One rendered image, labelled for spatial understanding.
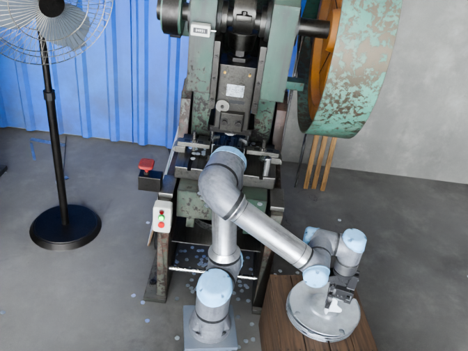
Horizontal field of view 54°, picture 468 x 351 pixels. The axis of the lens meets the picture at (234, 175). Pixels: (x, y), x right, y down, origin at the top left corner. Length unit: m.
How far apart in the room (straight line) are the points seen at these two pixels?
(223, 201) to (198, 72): 0.69
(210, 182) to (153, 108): 2.09
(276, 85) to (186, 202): 0.64
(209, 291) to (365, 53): 0.90
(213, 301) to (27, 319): 1.10
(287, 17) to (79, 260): 1.64
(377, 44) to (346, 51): 0.09
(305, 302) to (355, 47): 1.02
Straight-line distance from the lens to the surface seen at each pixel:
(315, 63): 2.16
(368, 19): 1.52
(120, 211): 2.88
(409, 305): 2.69
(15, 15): 2.06
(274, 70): 1.80
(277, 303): 1.97
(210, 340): 1.67
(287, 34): 1.76
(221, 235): 1.54
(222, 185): 1.29
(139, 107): 3.33
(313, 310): 1.93
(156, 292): 2.37
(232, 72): 1.86
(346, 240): 1.48
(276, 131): 2.32
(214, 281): 1.56
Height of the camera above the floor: 1.82
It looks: 34 degrees down
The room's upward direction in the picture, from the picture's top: 8 degrees clockwise
